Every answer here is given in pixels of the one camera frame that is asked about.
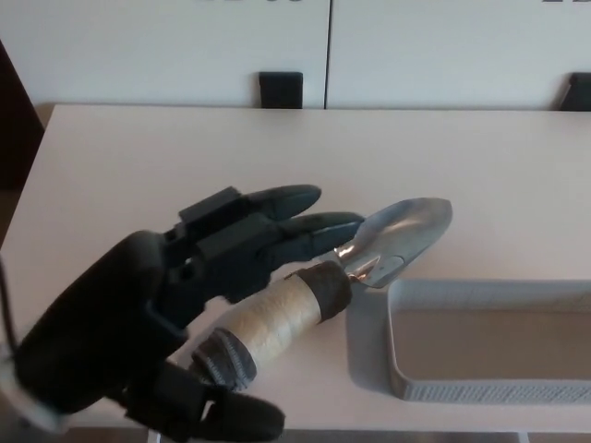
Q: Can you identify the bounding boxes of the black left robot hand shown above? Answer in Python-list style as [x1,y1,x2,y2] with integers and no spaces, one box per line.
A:
[13,184,366,439]

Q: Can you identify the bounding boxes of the metal shovel with handle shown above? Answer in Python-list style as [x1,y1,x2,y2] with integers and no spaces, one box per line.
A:
[191,196,453,389]

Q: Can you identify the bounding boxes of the grey rectangular container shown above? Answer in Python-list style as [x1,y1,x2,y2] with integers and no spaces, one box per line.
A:
[345,278,591,405]

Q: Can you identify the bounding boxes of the dark brown wooden panel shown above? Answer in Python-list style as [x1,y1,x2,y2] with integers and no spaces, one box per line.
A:
[0,39,47,190]

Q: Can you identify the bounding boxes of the white cabinet door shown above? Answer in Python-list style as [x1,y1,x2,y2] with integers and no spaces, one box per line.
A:
[0,0,330,110]
[331,0,591,112]

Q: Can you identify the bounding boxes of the black cabinet handle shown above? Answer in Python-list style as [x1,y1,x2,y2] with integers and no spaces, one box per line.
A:
[258,71,304,110]
[558,72,591,112]

